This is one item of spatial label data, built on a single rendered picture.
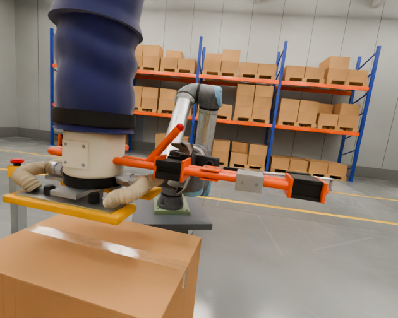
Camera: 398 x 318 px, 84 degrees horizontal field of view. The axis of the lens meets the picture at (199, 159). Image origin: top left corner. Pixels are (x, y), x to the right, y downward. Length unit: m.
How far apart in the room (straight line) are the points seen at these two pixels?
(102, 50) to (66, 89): 0.13
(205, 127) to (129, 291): 0.94
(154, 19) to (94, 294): 10.15
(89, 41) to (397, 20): 11.00
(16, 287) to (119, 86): 0.58
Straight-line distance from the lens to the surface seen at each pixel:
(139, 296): 0.65
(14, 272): 0.80
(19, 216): 1.86
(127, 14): 0.70
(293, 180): 0.58
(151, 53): 8.62
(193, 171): 0.59
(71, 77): 0.66
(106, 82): 0.65
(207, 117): 1.30
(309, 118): 8.23
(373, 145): 10.57
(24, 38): 13.18
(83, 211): 0.63
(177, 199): 1.56
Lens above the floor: 1.37
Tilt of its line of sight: 9 degrees down
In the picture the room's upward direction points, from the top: 6 degrees clockwise
